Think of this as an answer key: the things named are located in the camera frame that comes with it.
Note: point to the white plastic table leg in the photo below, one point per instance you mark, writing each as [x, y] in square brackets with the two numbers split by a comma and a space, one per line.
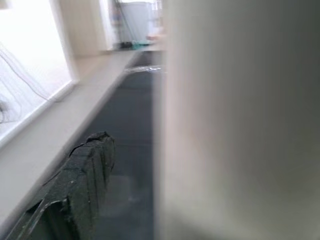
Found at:
[237, 125]

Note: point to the white appliance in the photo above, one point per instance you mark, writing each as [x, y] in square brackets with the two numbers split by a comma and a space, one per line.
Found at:
[137, 22]

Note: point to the broom with green head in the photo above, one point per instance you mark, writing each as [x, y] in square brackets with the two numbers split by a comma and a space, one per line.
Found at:
[138, 45]

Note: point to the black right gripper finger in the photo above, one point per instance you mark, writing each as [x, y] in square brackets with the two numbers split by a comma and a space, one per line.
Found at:
[82, 182]

